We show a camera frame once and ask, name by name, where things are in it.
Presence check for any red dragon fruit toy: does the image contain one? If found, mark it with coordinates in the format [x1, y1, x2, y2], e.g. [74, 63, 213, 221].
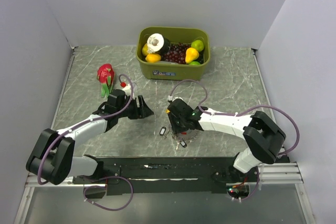
[97, 63, 115, 98]

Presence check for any white black cylinder roll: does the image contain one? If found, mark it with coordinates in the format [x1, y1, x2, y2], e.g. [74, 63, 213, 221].
[146, 33, 171, 55]

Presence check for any aluminium rail frame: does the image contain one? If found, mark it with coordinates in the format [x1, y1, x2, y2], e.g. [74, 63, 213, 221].
[24, 162, 304, 188]

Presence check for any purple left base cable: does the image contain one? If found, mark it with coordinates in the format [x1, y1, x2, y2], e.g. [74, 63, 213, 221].
[82, 176, 134, 211]

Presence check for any orange yellow mango toy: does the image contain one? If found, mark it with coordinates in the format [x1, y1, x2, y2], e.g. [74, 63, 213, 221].
[145, 53, 161, 63]

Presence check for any olive green plastic bin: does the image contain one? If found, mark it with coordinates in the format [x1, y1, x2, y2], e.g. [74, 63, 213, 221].
[136, 27, 211, 80]

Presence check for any yellow pear toy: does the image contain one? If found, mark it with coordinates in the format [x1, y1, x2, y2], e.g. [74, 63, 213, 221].
[185, 47, 200, 64]

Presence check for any green fruit toy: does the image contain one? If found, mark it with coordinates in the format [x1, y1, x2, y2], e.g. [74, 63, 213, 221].
[189, 61, 201, 66]

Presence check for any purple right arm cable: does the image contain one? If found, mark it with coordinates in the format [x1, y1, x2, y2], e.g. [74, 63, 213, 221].
[167, 79, 300, 156]

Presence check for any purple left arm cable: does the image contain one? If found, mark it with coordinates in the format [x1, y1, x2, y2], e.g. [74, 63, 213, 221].
[36, 74, 134, 185]

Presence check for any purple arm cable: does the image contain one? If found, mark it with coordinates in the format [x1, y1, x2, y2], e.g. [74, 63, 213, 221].
[167, 79, 300, 156]
[36, 74, 134, 185]

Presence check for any large silver toothed keyring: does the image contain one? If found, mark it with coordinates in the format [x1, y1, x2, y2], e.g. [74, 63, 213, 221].
[172, 130, 199, 142]

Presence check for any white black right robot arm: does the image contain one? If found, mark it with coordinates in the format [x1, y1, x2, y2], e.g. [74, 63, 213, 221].
[166, 96, 286, 181]

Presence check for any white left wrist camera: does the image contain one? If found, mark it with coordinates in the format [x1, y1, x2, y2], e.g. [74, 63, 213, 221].
[120, 82, 135, 97]

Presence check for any dark red grape bunch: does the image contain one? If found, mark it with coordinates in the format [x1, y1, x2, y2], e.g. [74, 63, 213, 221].
[161, 43, 190, 65]

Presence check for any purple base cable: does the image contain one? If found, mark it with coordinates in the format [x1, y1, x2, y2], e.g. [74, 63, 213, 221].
[82, 176, 134, 211]
[230, 161, 263, 204]

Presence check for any yellow lemon toy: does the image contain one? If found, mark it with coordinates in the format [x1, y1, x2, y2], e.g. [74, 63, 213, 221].
[141, 44, 149, 57]

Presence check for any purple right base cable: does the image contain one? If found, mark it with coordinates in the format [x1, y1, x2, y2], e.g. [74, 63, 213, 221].
[230, 161, 263, 204]

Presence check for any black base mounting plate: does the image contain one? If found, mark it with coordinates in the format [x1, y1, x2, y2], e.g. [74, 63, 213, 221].
[73, 157, 258, 196]

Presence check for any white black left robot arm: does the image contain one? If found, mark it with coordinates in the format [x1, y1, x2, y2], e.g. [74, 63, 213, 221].
[26, 89, 154, 185]

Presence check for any green lime toy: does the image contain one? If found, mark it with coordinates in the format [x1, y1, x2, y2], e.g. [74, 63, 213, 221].
[191, 40, 205, 52]

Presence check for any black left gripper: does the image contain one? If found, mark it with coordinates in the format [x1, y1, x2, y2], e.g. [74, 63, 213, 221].
[117, 95, 153, 120]

